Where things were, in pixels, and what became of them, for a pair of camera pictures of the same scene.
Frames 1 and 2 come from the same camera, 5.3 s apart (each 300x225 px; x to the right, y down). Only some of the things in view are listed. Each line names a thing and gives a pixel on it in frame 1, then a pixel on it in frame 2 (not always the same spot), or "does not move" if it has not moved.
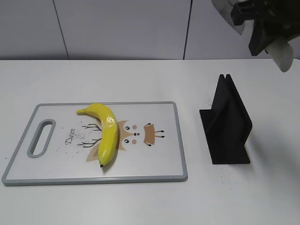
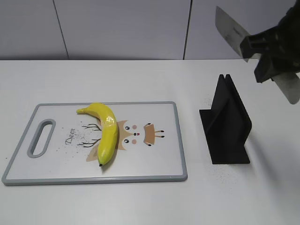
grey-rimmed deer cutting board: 61,146 does not move
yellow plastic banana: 108,145 does not move
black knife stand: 227,124 does not move
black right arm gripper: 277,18 -> 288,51
